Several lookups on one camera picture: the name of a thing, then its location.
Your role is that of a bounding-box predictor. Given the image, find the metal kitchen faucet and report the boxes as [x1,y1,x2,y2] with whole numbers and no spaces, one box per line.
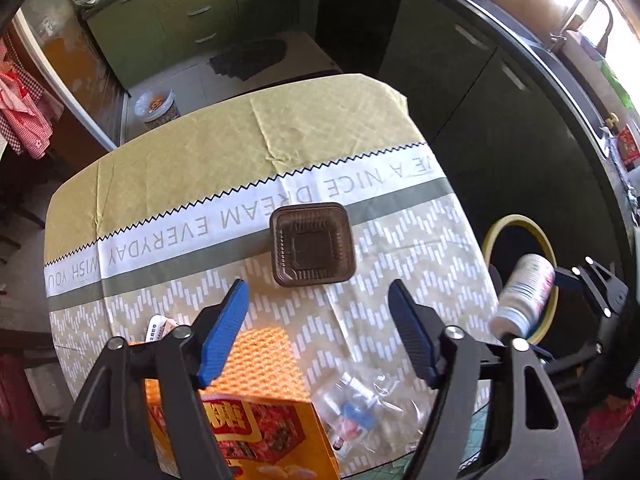
[550,0,615,53]

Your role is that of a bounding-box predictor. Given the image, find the yellow-rimmed trash bin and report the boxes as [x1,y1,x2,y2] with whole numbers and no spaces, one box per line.
[481,214,559,347]

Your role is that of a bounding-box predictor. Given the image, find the dark floor mat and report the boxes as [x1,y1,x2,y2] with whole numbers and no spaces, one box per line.
[209,37,288,81]

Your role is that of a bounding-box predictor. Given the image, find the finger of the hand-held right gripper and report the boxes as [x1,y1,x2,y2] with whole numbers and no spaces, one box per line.
[552,256,630,318]
[530,340,608,391]

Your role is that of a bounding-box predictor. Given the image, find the white paper wrapper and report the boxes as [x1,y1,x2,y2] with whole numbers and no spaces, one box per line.
[142,314,183,343]

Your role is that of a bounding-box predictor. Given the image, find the brown plastic tray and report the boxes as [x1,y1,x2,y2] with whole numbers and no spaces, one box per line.
[269,202,357,288]

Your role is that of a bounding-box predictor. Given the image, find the red checkered cloth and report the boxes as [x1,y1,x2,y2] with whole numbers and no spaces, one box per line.
[0,35,65,161]

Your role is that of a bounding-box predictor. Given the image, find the small white waste basket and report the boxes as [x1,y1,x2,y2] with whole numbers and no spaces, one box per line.
[134,89,182,131]

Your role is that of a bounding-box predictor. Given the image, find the white door frame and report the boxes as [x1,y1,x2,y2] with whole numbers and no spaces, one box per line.
[12,7,118,153]

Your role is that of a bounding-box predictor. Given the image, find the orange snack box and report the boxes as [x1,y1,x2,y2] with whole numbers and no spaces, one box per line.
[145,377,341,480]

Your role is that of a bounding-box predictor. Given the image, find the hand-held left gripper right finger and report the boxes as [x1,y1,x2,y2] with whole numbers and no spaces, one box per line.
[387,279,585,480]

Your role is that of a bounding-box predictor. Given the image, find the orange foam fruit net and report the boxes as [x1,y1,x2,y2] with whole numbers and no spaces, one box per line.
[129,327,310,403]

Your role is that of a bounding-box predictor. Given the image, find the printed beige tablecloth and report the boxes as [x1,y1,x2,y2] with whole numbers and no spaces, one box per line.
[42,74,501,480]

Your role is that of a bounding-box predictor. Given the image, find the red box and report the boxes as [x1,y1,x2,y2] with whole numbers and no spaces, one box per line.
[617,127,640,168]

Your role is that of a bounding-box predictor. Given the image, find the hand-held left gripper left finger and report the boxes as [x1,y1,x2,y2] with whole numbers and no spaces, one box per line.
[52,278,249,480]

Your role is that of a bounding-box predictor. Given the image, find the dark kitchen cabinets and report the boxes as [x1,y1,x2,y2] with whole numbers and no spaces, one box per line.
[317,0,636,281]

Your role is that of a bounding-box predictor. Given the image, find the white plastic bottle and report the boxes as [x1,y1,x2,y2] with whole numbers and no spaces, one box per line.
[490,253,557,336]

